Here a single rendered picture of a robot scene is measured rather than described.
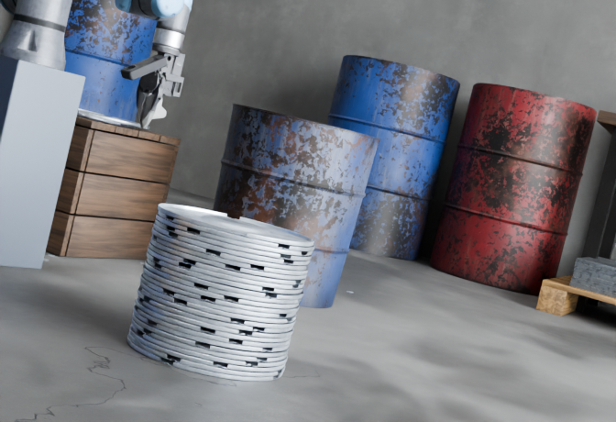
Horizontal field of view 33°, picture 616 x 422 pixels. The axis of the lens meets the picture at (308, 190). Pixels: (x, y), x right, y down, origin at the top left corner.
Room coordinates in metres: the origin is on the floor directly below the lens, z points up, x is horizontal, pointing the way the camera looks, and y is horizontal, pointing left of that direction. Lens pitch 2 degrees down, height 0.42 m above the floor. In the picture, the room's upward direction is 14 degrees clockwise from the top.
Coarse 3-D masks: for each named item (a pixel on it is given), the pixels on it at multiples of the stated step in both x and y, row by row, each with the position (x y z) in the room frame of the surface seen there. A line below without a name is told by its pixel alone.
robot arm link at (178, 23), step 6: (186, 0) 2.69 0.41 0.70; (186, 6) 2.69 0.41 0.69; (180, 12) 2.68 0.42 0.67; (186, 12) 2.69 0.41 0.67; (162, 18) 2.67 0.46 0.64; (168, 18) 2.67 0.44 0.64; (174, 18) 2.68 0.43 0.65; (180, 18) 2.68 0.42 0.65; (186, 18) 2.70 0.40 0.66; (162, 24) 2.68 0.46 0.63; (168, 24) 2.68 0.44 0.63; (174, 24) 2.68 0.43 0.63; (180, 24) 2.68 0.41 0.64; (186, 24) 2.71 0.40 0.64; (174, 30) 2.68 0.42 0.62; (180, 30) 2.69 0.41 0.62
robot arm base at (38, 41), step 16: (16, 16) 2.35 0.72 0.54; (16, 32) 2.33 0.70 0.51; (32, 32) 2.33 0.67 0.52; (48, 32) 2.34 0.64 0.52; (64, 32) 2.39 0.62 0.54; (0, 48) 2.34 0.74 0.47; (16, 48) 2.32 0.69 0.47; (32, 48) 2.33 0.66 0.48; (48, 48) 2.34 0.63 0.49; (64, 48) 2.40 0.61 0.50; (48, 64) 2.33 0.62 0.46; (64, 64) 2.39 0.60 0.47
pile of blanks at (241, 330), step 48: (192, 240) 1.78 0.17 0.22; (240, 240) 1.77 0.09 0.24; (144, 288) 1.84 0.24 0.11; (192, 288) 1.77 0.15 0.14; (240, 288) 1.82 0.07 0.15; (288, 288) 1.83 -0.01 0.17; (144, 336) 1.81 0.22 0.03; (192, 336) 1.77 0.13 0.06; (240, 336) 1.78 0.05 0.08; (288, 336) 1.87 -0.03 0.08
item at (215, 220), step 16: (160, 208) 1.85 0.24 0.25; (176, 208) 1.97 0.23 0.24; (192, 208) 2.02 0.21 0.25; (208, 224) 1.77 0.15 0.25; (224, 224) 1.85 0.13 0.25; (240, 224) 1.90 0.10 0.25; (256, 224) 2.04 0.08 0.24; (272, 240) 1.79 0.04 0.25; (288, 240) 1.81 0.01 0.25; (304, 240) 1.94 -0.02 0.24
